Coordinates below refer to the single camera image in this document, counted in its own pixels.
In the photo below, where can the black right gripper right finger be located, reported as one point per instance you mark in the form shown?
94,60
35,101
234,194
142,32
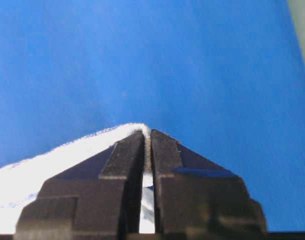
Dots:
198,199

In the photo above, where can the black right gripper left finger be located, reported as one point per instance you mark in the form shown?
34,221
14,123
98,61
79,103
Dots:
97,199

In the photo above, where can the blue table mat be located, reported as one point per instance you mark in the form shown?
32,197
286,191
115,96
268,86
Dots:
226,78

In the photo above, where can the white blue-striped towel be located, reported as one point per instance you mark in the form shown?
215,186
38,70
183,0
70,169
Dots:
21,181

